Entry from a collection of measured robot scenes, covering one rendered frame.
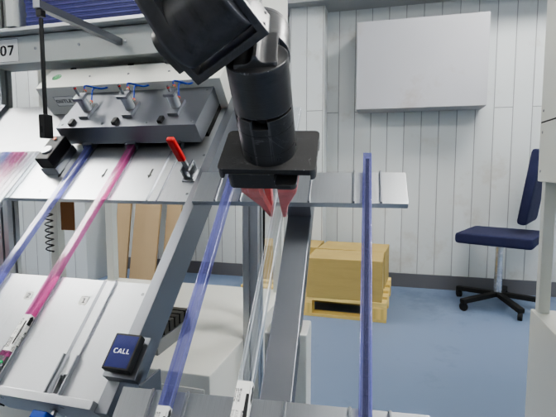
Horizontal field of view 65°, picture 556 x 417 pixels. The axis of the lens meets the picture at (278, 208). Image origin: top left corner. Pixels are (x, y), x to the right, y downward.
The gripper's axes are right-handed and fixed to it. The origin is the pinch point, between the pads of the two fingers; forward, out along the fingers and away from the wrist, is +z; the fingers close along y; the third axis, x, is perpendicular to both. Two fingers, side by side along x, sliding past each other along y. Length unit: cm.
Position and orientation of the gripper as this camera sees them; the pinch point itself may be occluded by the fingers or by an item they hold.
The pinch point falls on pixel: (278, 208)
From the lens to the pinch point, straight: 52.7
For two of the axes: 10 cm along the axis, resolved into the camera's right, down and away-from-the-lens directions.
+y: -9.9, -0.3, 1.6
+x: -1.3, 7.3, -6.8
